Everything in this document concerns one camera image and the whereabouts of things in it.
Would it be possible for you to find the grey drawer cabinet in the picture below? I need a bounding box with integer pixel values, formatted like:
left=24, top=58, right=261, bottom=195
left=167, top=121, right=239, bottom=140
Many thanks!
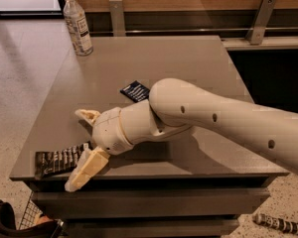
left=11, top=36, right=284, bottom=238

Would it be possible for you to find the grey side shelf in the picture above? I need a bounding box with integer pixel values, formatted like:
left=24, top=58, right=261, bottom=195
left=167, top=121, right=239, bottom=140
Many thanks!
left=222, top=36, right=298, bottom=51

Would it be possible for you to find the black curved chair part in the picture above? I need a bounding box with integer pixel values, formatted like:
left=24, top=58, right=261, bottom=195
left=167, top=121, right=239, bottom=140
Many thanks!
left=0, top=200, right=62, bottom=238

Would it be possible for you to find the right metal wall bracket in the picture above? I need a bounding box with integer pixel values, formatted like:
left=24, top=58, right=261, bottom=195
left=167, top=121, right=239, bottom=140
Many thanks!
left=245, top=0, right=277, bottom=46

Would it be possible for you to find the clear plastic water bottle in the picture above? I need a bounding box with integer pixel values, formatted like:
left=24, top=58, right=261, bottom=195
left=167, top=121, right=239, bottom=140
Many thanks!
left=63, top=0, right=93, bottom=56

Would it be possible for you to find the left metal wall bracket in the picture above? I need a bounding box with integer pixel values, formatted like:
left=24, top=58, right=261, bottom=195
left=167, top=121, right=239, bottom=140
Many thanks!
left=109, top=0, right=126, bottom=37

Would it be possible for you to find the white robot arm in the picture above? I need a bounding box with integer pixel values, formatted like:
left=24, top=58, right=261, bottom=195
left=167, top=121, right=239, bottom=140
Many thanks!
left=65, top=78, right=298, bottom=192

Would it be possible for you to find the black white patterned stick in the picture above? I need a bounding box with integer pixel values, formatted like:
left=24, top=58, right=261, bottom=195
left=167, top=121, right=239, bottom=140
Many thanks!
left=252, top=213, right=298, bottom=236

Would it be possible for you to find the wire mesh basket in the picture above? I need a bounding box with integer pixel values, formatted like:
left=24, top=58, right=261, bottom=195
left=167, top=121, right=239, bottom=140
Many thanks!
left=18, top=194, right=43, bottom=230

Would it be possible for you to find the metal wall bracket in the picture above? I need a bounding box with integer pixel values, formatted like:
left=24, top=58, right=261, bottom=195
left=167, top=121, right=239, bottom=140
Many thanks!
left=245, top=0, right=277, bottom=46
left=109, top=0, right=126, bottom=37

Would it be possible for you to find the black chocolate rxbar wrapper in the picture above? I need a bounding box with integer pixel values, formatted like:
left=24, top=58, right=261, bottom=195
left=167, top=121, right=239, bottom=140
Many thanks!
left=35, top=141, right=91, bottom=179

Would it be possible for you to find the blue snack bar wrapper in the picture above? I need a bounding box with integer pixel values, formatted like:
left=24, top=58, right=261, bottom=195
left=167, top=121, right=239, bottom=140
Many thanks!
left=120, top=80, right=150, bottom=103

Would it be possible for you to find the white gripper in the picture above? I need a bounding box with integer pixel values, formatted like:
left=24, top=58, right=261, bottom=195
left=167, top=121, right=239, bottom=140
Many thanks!
left=65, top=107, right=133, bottom=192

